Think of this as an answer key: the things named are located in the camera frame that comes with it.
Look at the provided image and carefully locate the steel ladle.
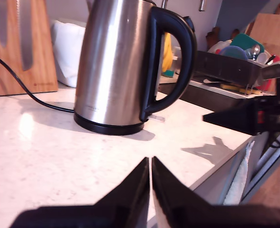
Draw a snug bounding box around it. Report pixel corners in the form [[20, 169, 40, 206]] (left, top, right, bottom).
[[250, 44, 261, 61]]

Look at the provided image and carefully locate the long black-handled chef knife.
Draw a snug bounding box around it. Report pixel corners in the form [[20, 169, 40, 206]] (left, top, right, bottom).
[[0, 0, 9, 48]]

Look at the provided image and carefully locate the clear kettle switch lever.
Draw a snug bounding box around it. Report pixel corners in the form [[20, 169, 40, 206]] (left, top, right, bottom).
[[147, 114, 166, 122]]

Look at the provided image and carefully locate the black dish rack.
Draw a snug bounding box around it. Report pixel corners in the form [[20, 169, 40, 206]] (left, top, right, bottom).
[[196, 49, 277, 95]]

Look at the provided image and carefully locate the yellow cloth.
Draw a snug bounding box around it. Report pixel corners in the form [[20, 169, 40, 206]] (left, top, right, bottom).
[[162, 31, 174, 72]]

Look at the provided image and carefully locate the yellow sponge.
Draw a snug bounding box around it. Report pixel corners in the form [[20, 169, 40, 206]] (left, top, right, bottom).
[[220, 83, 261, 95]]

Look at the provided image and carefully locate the dark wooden cutting board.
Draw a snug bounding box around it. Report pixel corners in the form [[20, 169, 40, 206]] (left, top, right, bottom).
[[205, 26, 222, 51]]

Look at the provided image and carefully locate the blue plastic lid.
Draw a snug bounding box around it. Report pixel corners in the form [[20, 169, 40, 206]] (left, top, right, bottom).
[[219, 45, 248, 61]]

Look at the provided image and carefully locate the white bowl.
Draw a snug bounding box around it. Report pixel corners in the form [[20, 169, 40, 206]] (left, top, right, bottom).
[[257, 52, 271, 65]]

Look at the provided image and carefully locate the teal plastic cutting board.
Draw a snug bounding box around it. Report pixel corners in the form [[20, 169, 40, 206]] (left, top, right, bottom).
[[229, 33, 266, 57]]

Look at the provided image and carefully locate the serrated bread knife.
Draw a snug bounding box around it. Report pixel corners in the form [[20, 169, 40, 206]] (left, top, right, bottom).
[[17, 0, 34, 71]]

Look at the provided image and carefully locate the white paper towel pack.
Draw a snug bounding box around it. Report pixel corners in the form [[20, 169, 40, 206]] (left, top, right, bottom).
[[50, 19, 87, 88]]

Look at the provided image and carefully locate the white plate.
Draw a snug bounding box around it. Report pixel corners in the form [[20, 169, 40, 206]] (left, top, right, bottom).
[[207, 39, 233, 54]]

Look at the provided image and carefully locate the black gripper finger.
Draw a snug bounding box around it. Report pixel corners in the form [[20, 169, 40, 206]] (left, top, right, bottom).
[[203, 117, 265, 136], [92, 156, 151, 228], [203, 98, 265, 119], [152, 156, 218, 228]]

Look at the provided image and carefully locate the wooden knife block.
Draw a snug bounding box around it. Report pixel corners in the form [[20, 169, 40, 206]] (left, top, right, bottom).
[[0, 0, 59, 97]]

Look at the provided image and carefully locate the black power cable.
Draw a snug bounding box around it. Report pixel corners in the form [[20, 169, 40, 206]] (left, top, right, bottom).
[[0, 51, 76, 114]]

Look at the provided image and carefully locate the stainless steel kettle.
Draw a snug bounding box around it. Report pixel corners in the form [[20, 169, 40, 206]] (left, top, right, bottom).
[[73, 0, 198, 126]]

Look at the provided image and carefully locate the large wooden cutting board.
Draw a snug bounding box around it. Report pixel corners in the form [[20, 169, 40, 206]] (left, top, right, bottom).
[[245, 2, 280, 61]]

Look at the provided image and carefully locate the black kettle base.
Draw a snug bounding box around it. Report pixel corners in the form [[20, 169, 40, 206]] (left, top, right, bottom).
[[73, 110, 147, 136]]

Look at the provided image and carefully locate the white hanging towel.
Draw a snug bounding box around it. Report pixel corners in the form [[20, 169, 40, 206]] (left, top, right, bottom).
[[222, 140, 256, 205]]

